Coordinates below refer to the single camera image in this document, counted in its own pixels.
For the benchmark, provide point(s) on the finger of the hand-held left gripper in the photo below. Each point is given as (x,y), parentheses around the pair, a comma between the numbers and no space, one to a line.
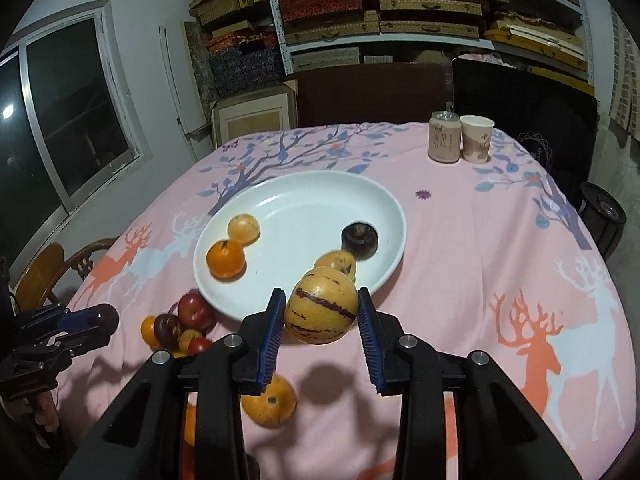
(80,318)
(75,342)

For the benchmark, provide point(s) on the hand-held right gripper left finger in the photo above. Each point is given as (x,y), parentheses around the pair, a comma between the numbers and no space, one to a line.
(267,350)

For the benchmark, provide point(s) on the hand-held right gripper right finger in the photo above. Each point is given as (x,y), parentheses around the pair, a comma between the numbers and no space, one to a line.
(372,355)

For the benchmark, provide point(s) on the yellow round fruit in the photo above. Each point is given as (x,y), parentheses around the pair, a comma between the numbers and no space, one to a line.
(244,229)
(276,406)

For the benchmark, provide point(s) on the red tomato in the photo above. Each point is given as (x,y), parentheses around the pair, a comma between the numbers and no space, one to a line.
(201,346)

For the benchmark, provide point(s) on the large striped pepino melon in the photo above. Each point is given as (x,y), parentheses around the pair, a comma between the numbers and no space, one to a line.
(320,305)

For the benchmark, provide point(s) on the orange tangerine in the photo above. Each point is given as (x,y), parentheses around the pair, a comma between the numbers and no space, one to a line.
(225,260)
(190,425)
(148,332)

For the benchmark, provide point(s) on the small yellow green fruit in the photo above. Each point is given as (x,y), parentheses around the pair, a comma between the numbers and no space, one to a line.
(189,339)

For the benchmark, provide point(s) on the red plum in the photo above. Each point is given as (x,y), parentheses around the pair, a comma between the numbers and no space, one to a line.
(196,310)

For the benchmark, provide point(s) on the dark purple plum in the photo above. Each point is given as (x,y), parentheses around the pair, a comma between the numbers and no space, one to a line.
(360,240)
(167,330)

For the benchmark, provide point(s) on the white oval plate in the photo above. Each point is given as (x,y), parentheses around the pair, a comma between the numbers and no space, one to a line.
(310,205)

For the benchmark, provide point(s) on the person's left hand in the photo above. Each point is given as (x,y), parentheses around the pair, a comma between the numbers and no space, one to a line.
(47,410)

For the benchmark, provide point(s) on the wicker chair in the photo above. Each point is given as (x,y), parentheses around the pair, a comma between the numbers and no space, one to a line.
(45,270)

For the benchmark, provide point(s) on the small pepino melon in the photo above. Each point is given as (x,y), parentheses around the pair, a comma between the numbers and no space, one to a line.
(334,261)

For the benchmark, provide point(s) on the pink printed tablecloth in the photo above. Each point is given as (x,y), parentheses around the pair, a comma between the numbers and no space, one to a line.
(475,270)

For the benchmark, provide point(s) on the sliding glass window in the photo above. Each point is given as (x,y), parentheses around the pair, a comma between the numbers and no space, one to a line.
(65,125)

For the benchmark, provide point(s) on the pink drink can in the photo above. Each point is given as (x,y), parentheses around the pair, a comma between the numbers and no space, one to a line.
(443,140)

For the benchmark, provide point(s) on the cardboard framed box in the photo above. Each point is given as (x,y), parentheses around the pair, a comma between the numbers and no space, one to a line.
(252,117)

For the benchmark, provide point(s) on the paper cup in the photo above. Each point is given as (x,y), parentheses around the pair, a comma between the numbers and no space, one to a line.
(475,140)

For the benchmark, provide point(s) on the brown cardboard board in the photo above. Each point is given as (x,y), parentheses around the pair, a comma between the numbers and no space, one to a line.
(370,92)

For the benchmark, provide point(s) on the black round stool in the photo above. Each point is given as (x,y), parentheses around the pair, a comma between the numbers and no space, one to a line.
(602,217)

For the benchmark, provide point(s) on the pile of patterned boxes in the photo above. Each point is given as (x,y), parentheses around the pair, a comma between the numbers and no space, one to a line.
(240,60)

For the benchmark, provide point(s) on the white metal shelf rack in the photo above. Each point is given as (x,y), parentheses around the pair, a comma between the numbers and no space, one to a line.
(276,20)

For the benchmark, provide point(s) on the stack of woven flat boxes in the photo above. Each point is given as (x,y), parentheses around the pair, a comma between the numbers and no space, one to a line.
(430,7)

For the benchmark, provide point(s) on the woven hanging cloth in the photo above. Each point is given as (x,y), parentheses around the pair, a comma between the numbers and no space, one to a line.
(625,80)

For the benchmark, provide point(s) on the white wall conduit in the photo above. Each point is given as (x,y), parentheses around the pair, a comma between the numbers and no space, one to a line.
(172,80)

